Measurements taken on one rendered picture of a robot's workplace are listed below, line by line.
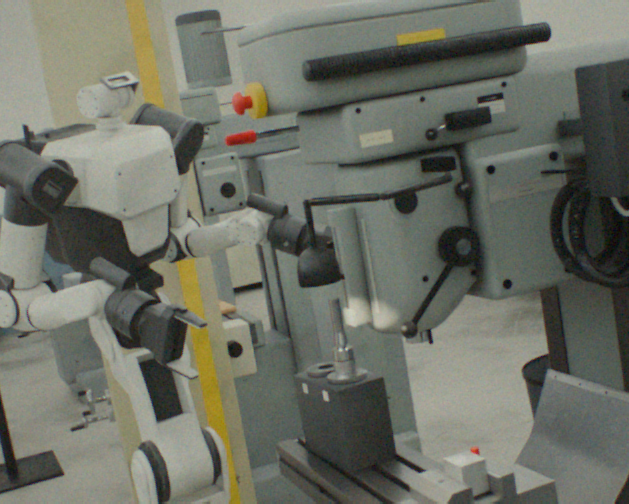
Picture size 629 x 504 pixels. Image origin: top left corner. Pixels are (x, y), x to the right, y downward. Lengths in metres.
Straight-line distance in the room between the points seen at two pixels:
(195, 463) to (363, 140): 0.91
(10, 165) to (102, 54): 1.38
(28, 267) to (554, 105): 1.09
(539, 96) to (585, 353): 0.56
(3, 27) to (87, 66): 7.37
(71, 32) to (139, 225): 1.33
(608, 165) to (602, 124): 0.06
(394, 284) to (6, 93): 9.14
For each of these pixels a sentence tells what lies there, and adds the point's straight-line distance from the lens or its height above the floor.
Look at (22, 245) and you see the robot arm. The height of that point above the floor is 1.56.
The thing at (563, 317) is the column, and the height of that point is 1.22.
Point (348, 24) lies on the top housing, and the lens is 1.69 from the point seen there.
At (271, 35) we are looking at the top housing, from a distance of 1.68.
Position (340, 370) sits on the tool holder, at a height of 1.16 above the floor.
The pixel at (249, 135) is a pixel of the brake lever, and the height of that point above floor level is 1.70.
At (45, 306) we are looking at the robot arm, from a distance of 2.13.
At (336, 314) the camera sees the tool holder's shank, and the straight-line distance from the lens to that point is 2.24.
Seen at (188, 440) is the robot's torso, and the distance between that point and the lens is 2.29.
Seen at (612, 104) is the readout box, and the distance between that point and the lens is 1.64.
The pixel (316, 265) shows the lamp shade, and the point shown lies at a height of 1.48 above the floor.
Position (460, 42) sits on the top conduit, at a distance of 1.73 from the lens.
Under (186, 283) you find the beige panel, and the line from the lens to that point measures 3.51.
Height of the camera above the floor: 1.74
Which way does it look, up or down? 9 degrees down
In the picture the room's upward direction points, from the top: 10 degrees counter-clockwise
